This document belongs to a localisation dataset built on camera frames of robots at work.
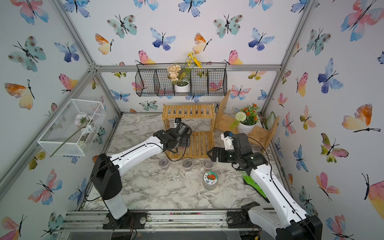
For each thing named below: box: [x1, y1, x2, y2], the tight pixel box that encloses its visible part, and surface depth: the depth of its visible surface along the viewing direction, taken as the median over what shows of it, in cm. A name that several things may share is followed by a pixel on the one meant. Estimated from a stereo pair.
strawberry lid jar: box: [203, 171, 218, 191], surface depth 81 cm
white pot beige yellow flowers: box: [167, 51, 203, 93], surface depth 88 cm
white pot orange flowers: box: [230, 103, 260, 135], surface depth 92 cm
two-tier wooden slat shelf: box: [162, 103, 216, 160], surface depth 97 cm
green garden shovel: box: [240, 170, 270, 203], surface depth 86 cm
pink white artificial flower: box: [49, 112, 96, 158], surface depth 74 cm
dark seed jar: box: [182, 158, 193, 172], surface depth 89 cm
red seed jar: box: [203, 159, 214, 171], surface depth 88 cm
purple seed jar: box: [158, 157, 169, 171], surface depth 90 cm
